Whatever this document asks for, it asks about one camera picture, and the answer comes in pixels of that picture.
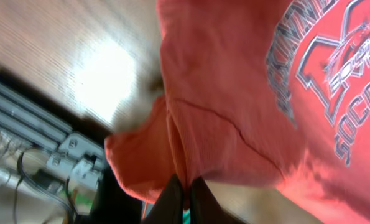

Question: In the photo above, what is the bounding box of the grey aluminium base rail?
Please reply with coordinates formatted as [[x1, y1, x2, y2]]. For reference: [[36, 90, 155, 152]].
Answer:
[[0, 83, 107, 190]]

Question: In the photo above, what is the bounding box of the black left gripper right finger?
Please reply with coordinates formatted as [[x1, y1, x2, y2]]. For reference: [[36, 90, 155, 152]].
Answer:
[[190, 177, 244, 224]]

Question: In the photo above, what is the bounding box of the red orange t-shirt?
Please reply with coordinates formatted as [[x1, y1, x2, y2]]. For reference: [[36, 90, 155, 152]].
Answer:
[[105, 0, 370, 223]]

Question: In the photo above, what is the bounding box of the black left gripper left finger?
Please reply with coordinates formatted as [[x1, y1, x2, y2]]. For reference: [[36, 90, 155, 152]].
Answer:
[[142, 175, 183, 224]]

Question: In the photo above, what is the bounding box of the black cable under table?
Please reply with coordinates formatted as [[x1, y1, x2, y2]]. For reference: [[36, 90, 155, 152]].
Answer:
[[12, 151, 80, 224]]

